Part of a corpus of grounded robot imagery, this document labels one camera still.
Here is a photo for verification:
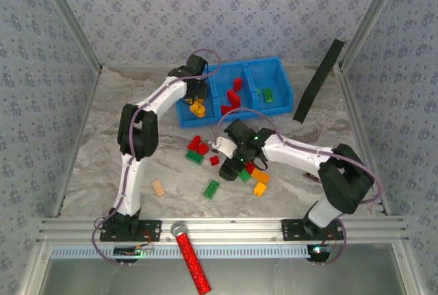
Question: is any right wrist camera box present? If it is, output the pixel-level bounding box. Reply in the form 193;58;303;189
223;118;253;146

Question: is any circuit board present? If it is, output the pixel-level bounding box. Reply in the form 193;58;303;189
307;244;332;262
114;245;154;257

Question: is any aluminium corner post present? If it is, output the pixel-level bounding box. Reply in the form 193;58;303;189
34;0;103;72
338;0;410;70

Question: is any orange lego brick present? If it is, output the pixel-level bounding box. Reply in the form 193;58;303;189
251;168;271;185

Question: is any aluminium rail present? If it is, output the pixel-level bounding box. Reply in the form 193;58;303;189
337;65;391;217
51;65;103;219
36;216;410;245

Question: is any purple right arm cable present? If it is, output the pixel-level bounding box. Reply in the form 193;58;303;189
212;107;383;268

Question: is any aluminium left side rail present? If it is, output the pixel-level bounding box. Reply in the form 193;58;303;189
51;65;103;219

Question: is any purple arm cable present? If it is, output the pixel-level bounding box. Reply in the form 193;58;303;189
91;48;222;268
212;107;383;268

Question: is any white right camera bracket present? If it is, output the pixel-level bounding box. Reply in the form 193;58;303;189
211;136;237;157

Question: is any slotted cable duct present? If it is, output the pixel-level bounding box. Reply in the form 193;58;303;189
50;244;309;259

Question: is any blue three-compartment plastic bin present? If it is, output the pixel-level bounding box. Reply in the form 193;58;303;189
175;55;295;129

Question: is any right circuit board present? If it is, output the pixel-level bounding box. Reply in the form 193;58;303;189
307;244;332;262

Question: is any aluminium left corner post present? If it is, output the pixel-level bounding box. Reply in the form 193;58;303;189
34;0;103;72

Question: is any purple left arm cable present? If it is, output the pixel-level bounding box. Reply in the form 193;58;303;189
91;48;222;268

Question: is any aluminium right corner post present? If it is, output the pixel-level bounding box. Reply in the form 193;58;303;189
338;0;410;70

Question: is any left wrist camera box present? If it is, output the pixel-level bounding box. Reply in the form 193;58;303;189
185;54;209;75

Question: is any black flat strip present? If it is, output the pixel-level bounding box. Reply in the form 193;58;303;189
293;37;346;125

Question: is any left circuit board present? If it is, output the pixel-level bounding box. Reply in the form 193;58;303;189
114;245;154;257

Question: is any red glitter microphone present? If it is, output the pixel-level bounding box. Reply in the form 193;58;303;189
170;222;212;295

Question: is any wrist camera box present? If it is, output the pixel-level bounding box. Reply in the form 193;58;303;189
223;118;253;146
185;54;209;75

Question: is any aluminium right side rail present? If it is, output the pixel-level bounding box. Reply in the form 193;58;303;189
337;65;391;217

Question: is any aluminium front rail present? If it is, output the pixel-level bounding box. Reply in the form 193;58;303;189
36;216;410;245

